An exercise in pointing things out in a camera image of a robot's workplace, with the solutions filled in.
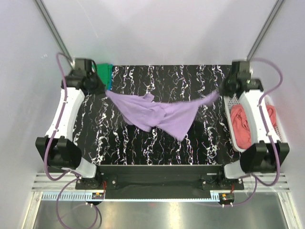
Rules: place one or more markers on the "aluminium frame rail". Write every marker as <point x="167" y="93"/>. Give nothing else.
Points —
<point x="115" y="182"/>

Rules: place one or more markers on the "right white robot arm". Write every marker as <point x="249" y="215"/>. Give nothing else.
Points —
<point x="267" y="152"/>

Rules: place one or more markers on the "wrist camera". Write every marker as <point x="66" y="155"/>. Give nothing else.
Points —
<point x="84" y="67"/>
<point x="241" y="70"/>

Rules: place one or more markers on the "red t shirt in basket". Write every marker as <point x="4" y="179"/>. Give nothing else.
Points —
<point x="240" y="127"/>

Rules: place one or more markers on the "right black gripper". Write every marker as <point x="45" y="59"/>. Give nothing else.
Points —
<point x="224" y="87"/>

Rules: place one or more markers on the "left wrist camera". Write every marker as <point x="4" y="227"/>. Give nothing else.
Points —
<point x="84" y="67"/>

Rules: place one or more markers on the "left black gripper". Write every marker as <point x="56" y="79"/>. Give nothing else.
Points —
<point x="99" y="87"/>

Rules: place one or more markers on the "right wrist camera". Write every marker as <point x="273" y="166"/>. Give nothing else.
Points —
<point x="241" y="70"/>

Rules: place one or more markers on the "white slotted cable duct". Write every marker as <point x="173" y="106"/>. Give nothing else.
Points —
<point x="110" y="196"/>

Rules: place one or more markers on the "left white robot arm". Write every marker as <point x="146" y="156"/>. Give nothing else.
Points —
<point x="57" y="148"/>

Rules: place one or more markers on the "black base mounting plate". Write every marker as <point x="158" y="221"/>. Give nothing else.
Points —
<point x="160" y="170"/>

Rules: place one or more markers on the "purple t shirt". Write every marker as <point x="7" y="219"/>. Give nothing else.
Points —
<point x="173" y="118"/>

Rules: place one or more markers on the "folded green t shirt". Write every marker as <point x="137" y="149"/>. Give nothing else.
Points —
<point x="102" y="72"/>

